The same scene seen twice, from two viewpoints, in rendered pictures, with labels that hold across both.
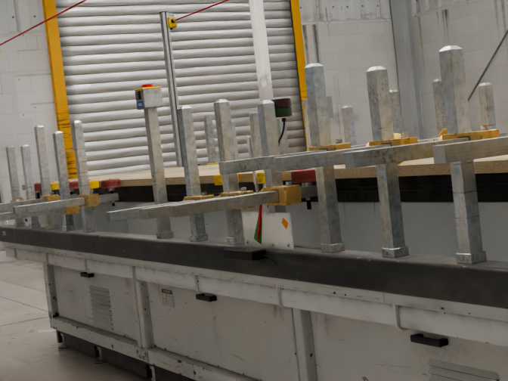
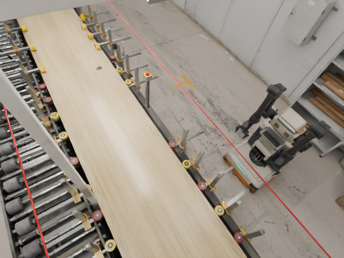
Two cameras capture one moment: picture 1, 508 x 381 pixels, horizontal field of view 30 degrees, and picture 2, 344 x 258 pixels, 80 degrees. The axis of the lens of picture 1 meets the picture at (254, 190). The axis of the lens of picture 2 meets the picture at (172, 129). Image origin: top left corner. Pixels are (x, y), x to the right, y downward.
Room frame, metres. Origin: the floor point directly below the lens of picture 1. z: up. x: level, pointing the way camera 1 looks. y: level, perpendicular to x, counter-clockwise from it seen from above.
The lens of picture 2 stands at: (4.94, 0.34, 2.72)
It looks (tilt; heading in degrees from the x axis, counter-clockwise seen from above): 56 degrees down; 169
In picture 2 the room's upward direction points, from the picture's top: 10 degrees clockwise
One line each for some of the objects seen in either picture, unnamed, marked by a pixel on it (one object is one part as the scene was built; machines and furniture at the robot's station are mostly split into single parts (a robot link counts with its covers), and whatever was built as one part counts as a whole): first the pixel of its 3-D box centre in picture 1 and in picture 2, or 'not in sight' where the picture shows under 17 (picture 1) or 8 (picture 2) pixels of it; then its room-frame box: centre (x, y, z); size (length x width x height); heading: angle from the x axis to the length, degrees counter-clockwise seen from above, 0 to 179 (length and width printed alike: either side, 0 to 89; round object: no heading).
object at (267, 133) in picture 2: not in sight; (271, 140); (3.91, 1.61, 0.99); 0.28 x 0.16 x 0.22; 30
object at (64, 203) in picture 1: (66, 203); (187, 139); (3.82, 0.76, 0.83); 0.43 x 0.03 x 0.04; 120
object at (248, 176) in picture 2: not in sight; (255, 160); (3.77, 1.86, 0.16); 0.67 x 0.64 x 0.25; 120
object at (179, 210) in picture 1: (246, 201); (126, 57); (2.51, 0.02, 0.84); 0.43 x 0.03 x 0.04; 120
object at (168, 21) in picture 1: (178, 105); not in sight; (5.59, 0.39, 1.25); 0.15 x 0.08 x 1.10; 30
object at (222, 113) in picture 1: (230, 179); (128, 69); (2.82, 0.07, 0.89); 0.04 x 0.04 x 0.48; 30
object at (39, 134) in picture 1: (44, 177); (214, 182); (4.34, 0.94, 0.94); 0.04 x 0.04 x 0.48; 30
